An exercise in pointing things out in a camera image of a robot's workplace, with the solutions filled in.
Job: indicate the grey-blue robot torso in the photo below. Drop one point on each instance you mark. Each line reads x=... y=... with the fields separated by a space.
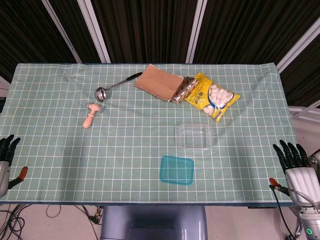
x=150 y=220

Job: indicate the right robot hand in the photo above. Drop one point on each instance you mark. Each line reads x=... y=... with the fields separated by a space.
x=300 y=180

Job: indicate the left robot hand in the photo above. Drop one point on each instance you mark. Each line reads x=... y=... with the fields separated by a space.
x=3 y=172

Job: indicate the white frame post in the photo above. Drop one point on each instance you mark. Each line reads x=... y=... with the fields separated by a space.
x=94 y=32
x=61 y=32
x=196 y=32
x=297 y=47

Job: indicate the black curtain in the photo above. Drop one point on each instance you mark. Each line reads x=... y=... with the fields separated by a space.
x=150 y=25

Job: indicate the blue plastic lid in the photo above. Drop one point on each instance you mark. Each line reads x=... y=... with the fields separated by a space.
x=177 y=170

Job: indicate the small wooden mallet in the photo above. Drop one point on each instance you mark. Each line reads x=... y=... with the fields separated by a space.
x=88 y=121

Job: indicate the clear plastic container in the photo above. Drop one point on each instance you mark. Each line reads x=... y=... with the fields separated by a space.
x=195 y=137

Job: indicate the yellow marshmallow bag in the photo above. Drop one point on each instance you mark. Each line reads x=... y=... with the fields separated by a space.
x=212 y=97

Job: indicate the brown spiral notebook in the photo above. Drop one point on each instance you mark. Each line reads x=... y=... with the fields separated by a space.
x=157 y=82

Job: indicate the gold foil snack packet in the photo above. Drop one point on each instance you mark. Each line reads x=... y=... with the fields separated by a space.
x=184 y=90

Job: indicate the white metal rail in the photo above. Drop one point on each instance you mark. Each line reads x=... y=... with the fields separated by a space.
x=307 y=108

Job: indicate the green checked tablecloth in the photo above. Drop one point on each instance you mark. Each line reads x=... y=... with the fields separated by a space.
x=125 y=162

